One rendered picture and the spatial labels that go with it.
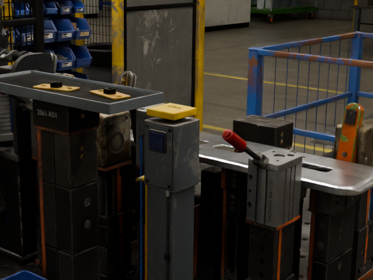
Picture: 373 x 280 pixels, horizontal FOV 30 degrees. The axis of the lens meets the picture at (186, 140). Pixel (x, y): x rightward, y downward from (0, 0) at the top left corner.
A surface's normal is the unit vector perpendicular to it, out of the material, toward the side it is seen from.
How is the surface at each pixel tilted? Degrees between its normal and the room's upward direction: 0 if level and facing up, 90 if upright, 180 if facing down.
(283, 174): 90
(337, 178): 0
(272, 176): 90
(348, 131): 78
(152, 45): 90
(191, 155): 90
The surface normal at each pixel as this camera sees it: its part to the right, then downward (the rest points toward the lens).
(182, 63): 0.76, 0.19
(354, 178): 0.01, -0.97
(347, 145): -0.61, -0.01
